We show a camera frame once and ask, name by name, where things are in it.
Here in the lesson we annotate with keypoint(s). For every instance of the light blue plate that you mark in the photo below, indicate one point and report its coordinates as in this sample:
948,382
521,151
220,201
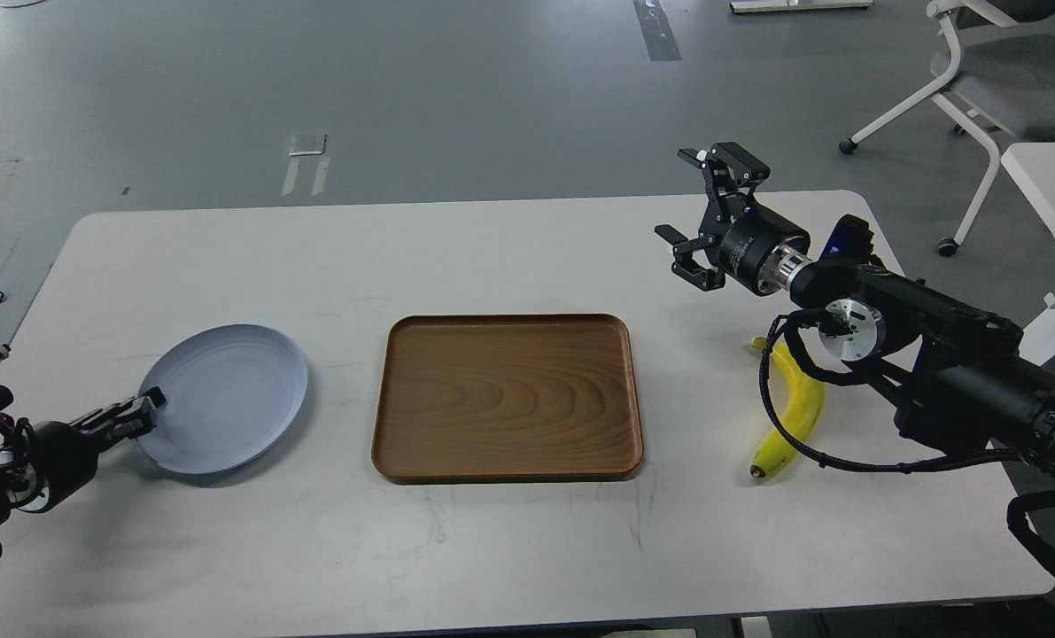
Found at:
230,393

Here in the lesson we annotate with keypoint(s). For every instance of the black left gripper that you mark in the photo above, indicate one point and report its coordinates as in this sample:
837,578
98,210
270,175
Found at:
63,459

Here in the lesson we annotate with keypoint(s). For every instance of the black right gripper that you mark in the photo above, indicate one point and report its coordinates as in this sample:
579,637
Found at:
746,238

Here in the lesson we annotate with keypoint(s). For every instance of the yellow banana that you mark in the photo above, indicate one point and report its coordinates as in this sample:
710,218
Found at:
805,399

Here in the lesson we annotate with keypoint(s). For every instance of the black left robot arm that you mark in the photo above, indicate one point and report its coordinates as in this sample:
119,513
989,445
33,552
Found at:
17,437

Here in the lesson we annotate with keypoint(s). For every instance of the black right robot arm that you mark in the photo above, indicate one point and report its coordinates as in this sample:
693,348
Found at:
952,372

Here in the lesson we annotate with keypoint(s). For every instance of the white office chair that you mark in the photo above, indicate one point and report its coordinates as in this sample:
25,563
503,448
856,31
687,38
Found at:
1006,85

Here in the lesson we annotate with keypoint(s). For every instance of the brown wooden tray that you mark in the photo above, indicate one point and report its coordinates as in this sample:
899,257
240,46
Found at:
507,398

